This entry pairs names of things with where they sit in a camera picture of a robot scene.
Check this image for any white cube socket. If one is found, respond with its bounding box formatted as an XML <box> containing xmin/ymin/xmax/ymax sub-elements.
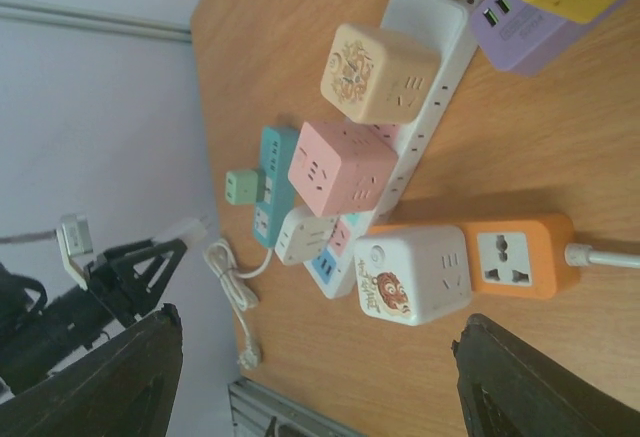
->
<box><xmin>354</xmin><ymin>225</ymin><xmax>472</xmax><ymax>326</ymax></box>

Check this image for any white wall charger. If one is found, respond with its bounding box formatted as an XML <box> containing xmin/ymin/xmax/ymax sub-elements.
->
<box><xmin>152</xmin><ymin>217</ymin><xmax>208</xmax><ymax>249</ymax></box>

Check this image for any green wall charger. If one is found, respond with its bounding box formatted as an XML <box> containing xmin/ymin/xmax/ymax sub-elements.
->
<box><xmin>225</xmin><ymin>168</ymin><xmax>266</xmax><ymax>205</ymax></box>

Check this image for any orange strip white cord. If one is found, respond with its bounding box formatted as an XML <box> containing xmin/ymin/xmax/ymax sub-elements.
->
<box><xmin>564</xmin><ymin>242</ymin><xmax>640</xmax><ymax>269</ymax></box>

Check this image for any purple power strip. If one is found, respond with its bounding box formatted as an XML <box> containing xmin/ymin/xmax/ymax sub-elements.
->
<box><xmin>470</xmin><ymin>0</ymin><xmax>627</xmax><ymax>76</ymax></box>

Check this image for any beige cube socket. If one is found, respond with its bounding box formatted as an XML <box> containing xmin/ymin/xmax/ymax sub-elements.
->
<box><xmin>320</xmin><ymin>23</ymin><xmax>441</xmax><ymax>125</ymax></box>

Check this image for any teal strip white cord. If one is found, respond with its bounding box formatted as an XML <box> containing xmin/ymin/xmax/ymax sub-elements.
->
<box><xmin>202</xmin><ymin>236</ymin><xmax>276</xmax><ymax>372</ymax></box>

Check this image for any small white square charger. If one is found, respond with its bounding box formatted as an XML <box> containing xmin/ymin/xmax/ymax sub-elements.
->
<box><xmin>275</xmin><ymin>205</ymin><xmax>338</xmax><ymax>266</ymax></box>

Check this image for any pink cube socket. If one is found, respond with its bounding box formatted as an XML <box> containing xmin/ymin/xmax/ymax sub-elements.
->
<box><xmin>288</xmin><ymin>121</ymin><xmax>398</xmax><ymax>217</ymax></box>

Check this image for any aluminium rail frame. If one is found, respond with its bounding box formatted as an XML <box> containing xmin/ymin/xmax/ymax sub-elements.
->
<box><xmin>228</xmin><ymin>378</ymin><xmax>363</xmax><ymax>437</ymax></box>

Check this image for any orange power strip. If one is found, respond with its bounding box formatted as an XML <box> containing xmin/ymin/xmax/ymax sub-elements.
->
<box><xmin>369</xmin><ymin>213</ymin><xmax>580</xmax><ymax>299</ymax></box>

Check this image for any teal power strip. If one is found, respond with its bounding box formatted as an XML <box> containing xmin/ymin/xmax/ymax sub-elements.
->
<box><xmin>253</xmin><ymin>126</ymin><xmax>299</xmax><ymax>249</ymax></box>

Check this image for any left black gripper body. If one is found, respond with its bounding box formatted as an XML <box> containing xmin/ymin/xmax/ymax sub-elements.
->
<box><xmin>85</xmin><ymin>258</ymin><xmax>145</xmax><ymax>327</ymax></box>

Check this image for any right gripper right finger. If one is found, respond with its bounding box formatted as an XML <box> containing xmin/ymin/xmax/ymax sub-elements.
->
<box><xmin>452</xmin><ymin>313</ymin><xmax>639</xmax><ymax>436</ymax></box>

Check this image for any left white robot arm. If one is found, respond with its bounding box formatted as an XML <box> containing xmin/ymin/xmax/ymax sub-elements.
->
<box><xmin>1</xmin><ymin>238</ymin><xmax>188</xmax><ymax>396</ymax></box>

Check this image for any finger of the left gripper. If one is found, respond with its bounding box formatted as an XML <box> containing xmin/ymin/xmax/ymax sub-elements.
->
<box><xmin>94</xmin><ymin>239</ymin><xmax>156</xmax><ymax>267</ymax></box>
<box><xmin>135</xmin><ymin>239</ymin><xmax>188</xmax><ymax>317</ymax></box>

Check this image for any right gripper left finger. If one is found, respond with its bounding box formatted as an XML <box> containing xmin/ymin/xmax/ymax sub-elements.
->
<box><xmin>1</xmin><ymin>304</ymin><xmax>183</xmax><ymax>436</ymax></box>

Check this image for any long white power strip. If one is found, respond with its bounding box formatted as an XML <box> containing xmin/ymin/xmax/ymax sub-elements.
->
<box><xmin>304</xmin><ymin>0</ymin><xmax>483</xmax><ymax>299</ymax></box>

